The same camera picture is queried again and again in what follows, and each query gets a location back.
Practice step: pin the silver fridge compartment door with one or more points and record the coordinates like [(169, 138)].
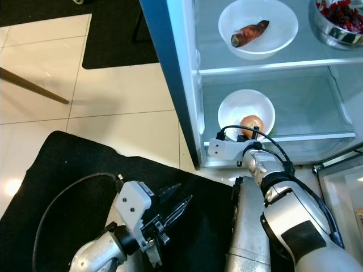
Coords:
[(340, 181)]

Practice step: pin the steel bowl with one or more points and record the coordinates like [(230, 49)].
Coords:
[(332, 37)]

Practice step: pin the brown sweet potato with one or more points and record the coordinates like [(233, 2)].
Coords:
[(249, 33)]

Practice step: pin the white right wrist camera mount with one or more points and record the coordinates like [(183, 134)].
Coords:
[(224, 148)]

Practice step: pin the silver fridge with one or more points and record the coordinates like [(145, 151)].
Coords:
[(176, 68)]

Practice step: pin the red dried food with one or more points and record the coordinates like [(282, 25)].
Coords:
[(340, 11)]

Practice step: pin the glass fridge shelf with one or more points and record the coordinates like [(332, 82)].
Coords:
[(317, 136), (306, 63)]

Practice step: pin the silver robot right leg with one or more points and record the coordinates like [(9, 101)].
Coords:
[(249, 232)]

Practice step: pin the orange brown onion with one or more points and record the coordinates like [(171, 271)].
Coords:
[(252, 123)]

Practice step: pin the white ceramic bowl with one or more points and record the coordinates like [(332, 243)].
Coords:
[(278, 28), (238, 105)]

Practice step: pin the wooden furniture leg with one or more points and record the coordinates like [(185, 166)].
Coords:
[(34, 86)]

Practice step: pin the black folding chair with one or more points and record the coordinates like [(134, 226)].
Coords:
[(135, 31)]

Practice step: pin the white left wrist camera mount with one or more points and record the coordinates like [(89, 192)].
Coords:
[(136, 207)]

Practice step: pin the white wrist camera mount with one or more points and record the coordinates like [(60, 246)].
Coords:
[(136, 207), (224, 148)]

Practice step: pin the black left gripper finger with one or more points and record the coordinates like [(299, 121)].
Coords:
[(178, 211), (169, 192)]

